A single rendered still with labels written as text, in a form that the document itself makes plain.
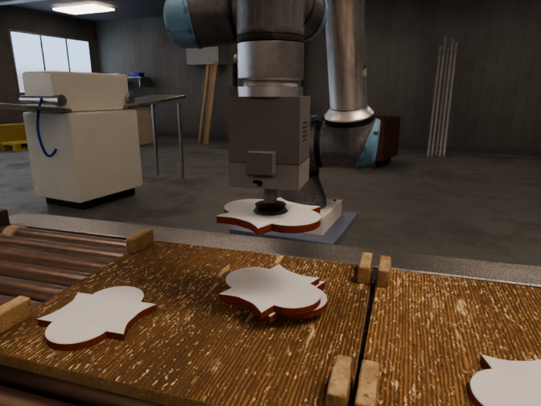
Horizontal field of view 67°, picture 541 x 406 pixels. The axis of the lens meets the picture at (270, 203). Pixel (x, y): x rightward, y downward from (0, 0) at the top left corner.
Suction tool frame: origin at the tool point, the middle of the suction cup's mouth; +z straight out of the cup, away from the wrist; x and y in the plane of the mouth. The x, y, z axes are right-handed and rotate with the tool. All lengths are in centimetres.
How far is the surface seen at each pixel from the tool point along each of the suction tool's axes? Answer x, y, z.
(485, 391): -12.3, 23.5, 10.3
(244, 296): -4.9, -1.9, 8.3
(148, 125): 815, -525, 65
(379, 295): 5.5, 13.9, 11.3
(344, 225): 54, 4, 18
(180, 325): -8.7, -8.6, 11.2
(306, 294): -2.5, 5.2, 8.4
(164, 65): 964, -557, -75
